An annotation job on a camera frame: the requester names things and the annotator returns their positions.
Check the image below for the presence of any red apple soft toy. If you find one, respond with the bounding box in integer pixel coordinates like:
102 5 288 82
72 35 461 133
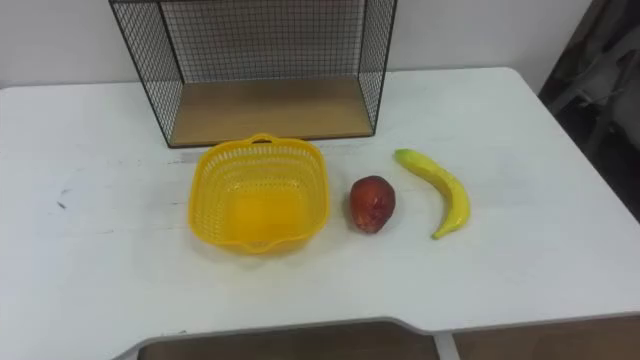
348 175 397 235

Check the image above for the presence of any yellow plastic basket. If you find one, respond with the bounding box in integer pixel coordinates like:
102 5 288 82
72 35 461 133
187 132 332 256

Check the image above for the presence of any yellow banana soft toy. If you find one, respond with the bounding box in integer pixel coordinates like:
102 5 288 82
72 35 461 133
393 148 472 241

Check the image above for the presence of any white desk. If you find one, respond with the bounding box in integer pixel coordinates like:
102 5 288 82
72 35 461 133
0 66 640 360

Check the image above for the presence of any black wire mesh shelf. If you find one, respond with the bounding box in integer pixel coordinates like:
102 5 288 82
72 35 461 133
108 0 399 150

